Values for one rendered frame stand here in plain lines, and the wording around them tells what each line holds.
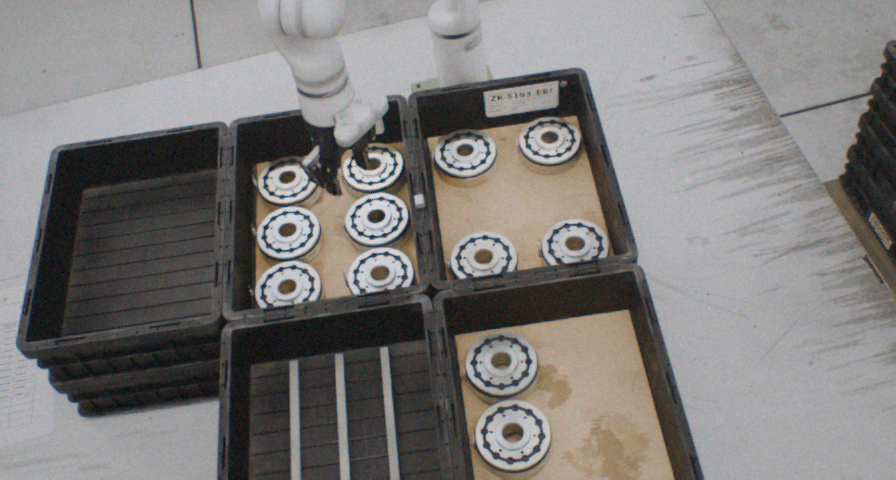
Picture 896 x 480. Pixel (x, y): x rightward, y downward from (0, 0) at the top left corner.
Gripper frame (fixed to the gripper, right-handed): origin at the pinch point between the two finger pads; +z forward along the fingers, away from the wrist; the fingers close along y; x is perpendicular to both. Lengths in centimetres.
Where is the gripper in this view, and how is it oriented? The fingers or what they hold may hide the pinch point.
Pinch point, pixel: (347, 173)
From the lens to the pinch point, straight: 141.2
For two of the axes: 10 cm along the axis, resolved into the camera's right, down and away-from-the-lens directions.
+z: 1.0, 5.9, 8.0
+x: 7.8, 4.5, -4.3
